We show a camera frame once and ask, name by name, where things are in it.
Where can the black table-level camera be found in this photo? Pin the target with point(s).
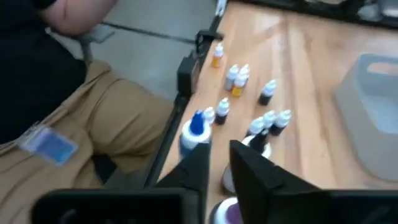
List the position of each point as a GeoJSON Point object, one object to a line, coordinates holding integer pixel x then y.
{"type": "Point", "coordinates": [188, 74]}

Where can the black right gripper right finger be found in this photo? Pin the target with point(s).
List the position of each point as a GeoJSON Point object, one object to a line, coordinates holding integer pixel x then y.
{"type": "Point", "coordinates": [258, 177]}

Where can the person's forearm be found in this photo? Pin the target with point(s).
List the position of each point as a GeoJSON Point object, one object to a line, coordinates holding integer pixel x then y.
{"type": "Point", "coordinates": [77, 15]}

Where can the large purple food coloring bottle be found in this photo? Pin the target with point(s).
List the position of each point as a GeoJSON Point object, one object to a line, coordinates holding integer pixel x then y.
{"type": "Point", "coordinates": [226, 214]}

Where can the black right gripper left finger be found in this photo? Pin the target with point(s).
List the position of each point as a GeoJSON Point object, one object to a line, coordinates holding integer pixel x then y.
{"type": "Point", "coordinates": [192, 174]}

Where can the small grey food coloring bottle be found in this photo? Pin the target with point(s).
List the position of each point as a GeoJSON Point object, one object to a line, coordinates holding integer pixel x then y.
{"type": "Point", "coordinates": [230, 82]}

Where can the grey plastic bin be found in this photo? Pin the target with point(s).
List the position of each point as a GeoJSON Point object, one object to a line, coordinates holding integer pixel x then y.
{"type": "Point", "coordinates": [370, 124]}

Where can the person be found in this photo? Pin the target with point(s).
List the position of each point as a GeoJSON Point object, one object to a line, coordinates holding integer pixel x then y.
{"type": "Point", "coordinates": [109, 118]}

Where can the small purple food coloring bottle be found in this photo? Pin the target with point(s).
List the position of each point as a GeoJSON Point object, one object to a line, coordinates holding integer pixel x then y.
{"type": "Point", "coordinates": [269, 118]}
{"type": "Point", "coordinates": [221, 118]}

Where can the small orange food coloring bottle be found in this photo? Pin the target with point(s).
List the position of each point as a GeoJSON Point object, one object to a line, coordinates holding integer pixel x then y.
{"type": "Point", "coordinates": [216, 60]}

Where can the large blue food coloring bottle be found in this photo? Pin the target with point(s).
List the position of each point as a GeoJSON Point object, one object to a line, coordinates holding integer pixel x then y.
{"type": "Point", "coordinates": [196, 137]}

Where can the large black food coloring bottle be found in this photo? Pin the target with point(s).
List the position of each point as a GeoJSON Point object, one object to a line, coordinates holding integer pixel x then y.
{"type": "Point", "coordinates": [259, 141]}

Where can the small yellow food coloring bottle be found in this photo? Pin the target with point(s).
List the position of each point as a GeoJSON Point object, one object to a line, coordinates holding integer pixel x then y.
{"type": "Point", "coordinates": [237, 91]}

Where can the blue ID badge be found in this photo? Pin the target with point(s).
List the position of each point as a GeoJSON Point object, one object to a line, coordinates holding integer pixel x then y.
{"type": "Point", "coordinates": [49, 144]}

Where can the small blue food coloring bottle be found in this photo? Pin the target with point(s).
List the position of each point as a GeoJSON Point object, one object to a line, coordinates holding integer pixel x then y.
{"type": "Point", "coordinates": [276, 129]}

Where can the small dark red coloring bottle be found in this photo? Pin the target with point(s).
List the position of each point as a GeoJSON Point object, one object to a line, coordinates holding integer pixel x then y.
{"type": "Point", "coordinates": [245, 70]}

